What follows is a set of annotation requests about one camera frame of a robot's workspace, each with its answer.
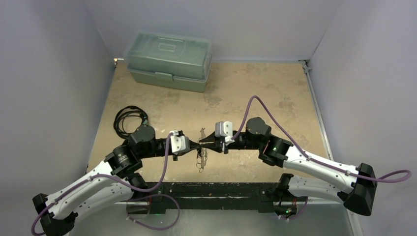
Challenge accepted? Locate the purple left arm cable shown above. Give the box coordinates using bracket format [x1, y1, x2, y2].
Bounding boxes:
[30, 131, 181, 236]

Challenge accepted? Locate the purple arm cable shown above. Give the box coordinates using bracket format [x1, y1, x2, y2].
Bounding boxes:
[232, 95, 412, 222]
[30, 131, 181, 236]

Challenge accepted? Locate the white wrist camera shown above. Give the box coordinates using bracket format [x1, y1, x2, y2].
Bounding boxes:
[214, 121, 234, 145]
[170, 130, 190, 155]

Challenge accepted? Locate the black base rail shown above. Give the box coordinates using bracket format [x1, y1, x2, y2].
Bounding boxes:
[126, 182, 306, 215]

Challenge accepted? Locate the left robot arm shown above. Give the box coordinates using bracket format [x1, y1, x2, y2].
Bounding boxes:
[31, 125, 200, 236]

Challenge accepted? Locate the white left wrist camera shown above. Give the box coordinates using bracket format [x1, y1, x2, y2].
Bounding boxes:
[170, 130, 190, 155]

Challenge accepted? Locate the aluminium frame rail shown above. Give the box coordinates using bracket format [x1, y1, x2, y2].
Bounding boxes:
[298, 60, 363, 236]

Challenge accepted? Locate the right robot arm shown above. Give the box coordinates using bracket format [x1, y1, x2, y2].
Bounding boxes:
[168, 117, 377, 216]

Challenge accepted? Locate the green plastic toolbox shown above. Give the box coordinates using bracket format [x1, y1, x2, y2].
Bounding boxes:
[124, 32, 213, 92]

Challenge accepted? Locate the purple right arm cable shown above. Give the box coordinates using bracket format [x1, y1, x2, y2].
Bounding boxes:
[232, 95, 412, 222]

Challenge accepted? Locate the coiled black cable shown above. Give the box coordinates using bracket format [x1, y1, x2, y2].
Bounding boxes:
[113, 105, 149, 139]

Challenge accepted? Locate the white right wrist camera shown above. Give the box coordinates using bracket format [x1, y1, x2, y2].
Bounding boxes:
[214, 121, 234, 145]

